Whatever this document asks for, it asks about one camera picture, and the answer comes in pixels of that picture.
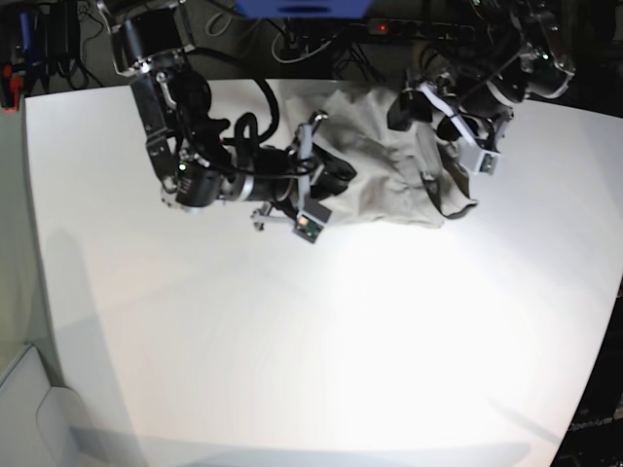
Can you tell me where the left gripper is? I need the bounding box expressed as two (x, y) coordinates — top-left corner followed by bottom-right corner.
(386, 90), (477, 142)

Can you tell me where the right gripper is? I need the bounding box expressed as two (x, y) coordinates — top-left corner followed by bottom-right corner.
(311, 144), (357, 199)

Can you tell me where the grey t-shirt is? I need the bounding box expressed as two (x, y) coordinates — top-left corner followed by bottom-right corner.
(285, 88), (478, 228)

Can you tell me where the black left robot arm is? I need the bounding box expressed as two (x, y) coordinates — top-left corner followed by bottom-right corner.
(386, 1), (575, 150)

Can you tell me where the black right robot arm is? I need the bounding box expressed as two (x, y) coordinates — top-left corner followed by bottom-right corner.
(97, 1), (356, 224)

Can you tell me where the black power strip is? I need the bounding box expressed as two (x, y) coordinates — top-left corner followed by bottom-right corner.
(358, 18), (477, 44)

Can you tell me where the blue box at top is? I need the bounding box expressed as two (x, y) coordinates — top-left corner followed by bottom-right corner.
(236, 0), (372, 18)

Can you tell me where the red and black clamp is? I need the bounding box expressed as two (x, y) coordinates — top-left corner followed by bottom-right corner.
(1, 63), (24, 113)

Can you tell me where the grey side table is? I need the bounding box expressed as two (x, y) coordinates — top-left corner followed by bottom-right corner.
(1, 346), (80, 466)

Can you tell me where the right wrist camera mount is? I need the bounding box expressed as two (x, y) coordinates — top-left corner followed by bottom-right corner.
(251, 110), (332, 244)

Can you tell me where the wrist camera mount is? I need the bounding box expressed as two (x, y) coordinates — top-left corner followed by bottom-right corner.
(407, 80), (514, 175)
(251, 110), (332, 244)

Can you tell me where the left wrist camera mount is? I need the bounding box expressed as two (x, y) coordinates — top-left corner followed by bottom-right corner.
(407, 80), (514, 175)

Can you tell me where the white cable loop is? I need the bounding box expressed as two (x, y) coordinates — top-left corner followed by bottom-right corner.
(270, 28), (334, 64)

